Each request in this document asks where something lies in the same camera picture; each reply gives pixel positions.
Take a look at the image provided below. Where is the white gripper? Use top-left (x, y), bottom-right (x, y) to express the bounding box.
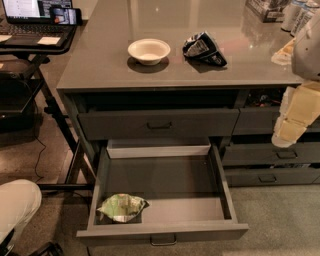
top-left (271, 81), bottom-right (320, 148)

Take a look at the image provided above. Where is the green jalapeno chip bag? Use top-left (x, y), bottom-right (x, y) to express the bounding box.
top-left (97, 194), bottom-right (149, 223)

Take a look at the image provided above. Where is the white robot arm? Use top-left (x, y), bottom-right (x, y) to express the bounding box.
top-left (271, 10), bottom-right (320, 148)

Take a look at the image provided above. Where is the grey top right drawer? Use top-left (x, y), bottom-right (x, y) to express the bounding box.
top-left (232, 88), bottom-right (320, 136)

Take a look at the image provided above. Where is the grey middle right drawer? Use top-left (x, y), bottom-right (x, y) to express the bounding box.
top-left (222, 142), bottom-right (320, 166)

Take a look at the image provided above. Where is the grey bottom right drawer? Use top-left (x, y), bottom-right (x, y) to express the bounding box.
top-left (225, 168), bottom-right (320, 187)

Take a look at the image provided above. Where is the grey top left drawer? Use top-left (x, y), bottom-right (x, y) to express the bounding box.
top-left (78, 108), bottom-right (239, 140)

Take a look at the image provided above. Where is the black crumpled chip bag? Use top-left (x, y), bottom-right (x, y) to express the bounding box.
top-left (182, 31), bottom-right (227, 67)

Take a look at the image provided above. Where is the open grey middle drawer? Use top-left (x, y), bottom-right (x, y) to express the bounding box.
top-left (77, 146), bottom-right (248, 246)

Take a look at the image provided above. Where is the white drink can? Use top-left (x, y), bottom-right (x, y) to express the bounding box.
top-left (290, 0), bottom-right (320, 36)
top-left (281, 0), bottom-right (307, 31)

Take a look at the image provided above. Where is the cardboard box of cans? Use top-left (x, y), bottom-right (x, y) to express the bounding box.
top-left (245, 0), bottom-right (291, 23)

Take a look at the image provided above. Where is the white paper bowl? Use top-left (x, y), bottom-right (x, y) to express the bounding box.
top-left (128, 39), bottom-right (171, 65)

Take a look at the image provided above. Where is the black laptop stand table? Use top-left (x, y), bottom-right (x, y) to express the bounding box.
top-left (0, 25), bottom-right (96, 192)

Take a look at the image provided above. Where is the black smartphone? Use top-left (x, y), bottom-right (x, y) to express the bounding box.
top-left (50, 7), bottom-right (83, 26)

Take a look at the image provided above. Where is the yellow sticky note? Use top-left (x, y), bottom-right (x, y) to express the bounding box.
top-left (37, 37), bottom-right (60, 45)

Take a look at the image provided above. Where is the black laptop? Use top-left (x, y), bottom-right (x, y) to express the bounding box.
top-left (0, 0), bottom-right (74, 48)

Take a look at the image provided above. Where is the person's knee in beige trousers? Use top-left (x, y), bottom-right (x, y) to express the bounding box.
top-left (0, 179), bottom-right (42, 244)

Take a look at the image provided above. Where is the black power cable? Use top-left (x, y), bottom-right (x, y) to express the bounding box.
top-left (32, 109), bottom-right (48, 183)

